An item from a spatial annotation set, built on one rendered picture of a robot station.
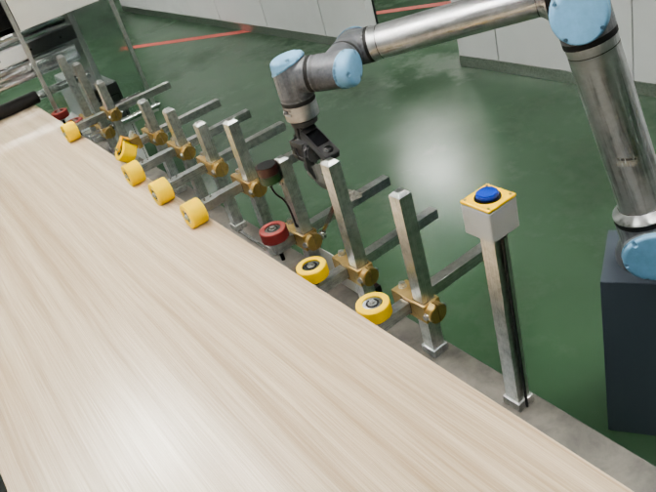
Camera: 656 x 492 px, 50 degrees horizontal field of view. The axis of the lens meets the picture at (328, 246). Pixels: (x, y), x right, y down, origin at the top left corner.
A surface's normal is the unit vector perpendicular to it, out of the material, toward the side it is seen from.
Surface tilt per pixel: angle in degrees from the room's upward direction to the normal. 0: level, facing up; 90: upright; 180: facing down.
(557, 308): 0
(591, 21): 83
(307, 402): 0
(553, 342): 0
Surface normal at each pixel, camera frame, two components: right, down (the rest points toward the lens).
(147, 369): -0.25, -0.81
